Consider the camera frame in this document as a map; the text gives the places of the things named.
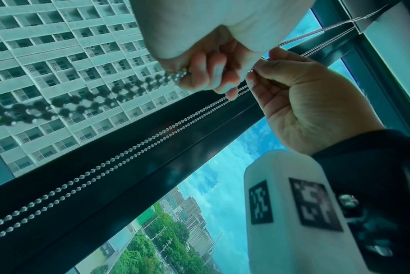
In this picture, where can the distant city buildings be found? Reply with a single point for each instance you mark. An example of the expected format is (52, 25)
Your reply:
(191, 219)

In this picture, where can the person's left hand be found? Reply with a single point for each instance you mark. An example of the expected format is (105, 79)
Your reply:
(208, 21)

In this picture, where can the green roofed building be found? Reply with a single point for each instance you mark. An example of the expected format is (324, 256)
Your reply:
(146, 214)

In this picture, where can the person's right hand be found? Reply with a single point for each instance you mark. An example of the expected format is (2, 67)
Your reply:
(309, 107)

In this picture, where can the grey roller blind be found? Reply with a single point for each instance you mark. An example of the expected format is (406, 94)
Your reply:
(360, 10)

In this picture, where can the black right wristband with markers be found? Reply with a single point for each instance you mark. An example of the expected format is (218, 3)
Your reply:
(377, 166)

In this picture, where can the tall grey apartment building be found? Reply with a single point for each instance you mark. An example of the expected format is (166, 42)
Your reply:
(56, 53)

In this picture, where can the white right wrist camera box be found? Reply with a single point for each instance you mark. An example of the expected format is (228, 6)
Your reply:
(286, 240)

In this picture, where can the black window frame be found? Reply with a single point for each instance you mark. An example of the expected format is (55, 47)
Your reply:
(140, 174)

